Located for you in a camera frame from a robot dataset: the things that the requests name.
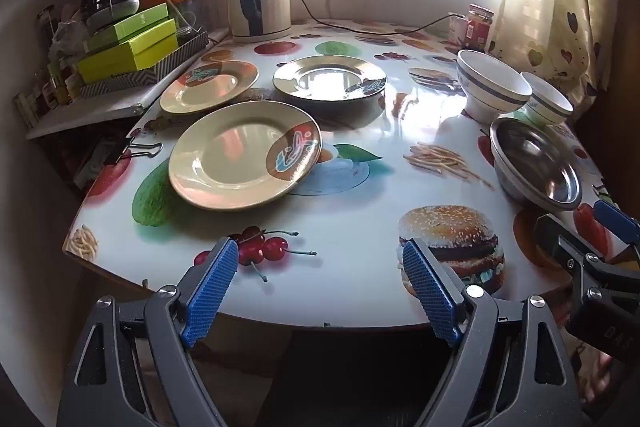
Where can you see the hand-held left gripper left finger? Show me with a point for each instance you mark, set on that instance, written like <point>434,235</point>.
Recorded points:
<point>210,292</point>

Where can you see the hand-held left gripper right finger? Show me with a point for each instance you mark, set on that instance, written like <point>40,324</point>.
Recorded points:
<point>430,292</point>

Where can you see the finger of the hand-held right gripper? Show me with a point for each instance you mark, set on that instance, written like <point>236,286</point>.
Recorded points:
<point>616,218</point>
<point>560,237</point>

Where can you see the stainless steel bowl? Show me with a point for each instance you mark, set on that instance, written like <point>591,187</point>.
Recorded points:
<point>535,167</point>

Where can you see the small white blue-striped bowl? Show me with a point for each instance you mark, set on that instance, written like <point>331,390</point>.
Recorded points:
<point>547,104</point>

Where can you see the cream plate with blue print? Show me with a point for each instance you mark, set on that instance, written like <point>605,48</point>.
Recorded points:
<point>235,157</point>
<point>210,89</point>
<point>320,79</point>

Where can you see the large white blue-striped bowl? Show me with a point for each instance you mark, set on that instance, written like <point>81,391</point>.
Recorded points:
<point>492,89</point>

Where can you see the black binder clip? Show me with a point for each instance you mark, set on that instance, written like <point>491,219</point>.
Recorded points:
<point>142,152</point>

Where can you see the white shelf board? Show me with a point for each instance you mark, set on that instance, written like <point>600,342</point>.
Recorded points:
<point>85,112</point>

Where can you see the heart patterned curtain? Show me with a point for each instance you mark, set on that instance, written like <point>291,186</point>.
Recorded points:
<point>555,7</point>

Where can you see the glass jar with red label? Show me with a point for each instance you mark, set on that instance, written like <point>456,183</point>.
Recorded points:
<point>479,27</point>

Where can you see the grey chevron patterned tray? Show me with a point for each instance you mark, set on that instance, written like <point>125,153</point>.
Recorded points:
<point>170,64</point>

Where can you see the white cup behind jar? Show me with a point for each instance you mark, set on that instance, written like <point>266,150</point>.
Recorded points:
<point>456,29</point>

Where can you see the lime green box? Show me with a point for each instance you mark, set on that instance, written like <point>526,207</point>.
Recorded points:
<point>142,18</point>
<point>125,62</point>

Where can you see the row of small bottles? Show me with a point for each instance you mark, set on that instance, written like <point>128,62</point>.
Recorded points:
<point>55,89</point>

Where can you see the grey electronic device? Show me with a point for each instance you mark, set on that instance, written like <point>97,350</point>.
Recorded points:
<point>112,13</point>

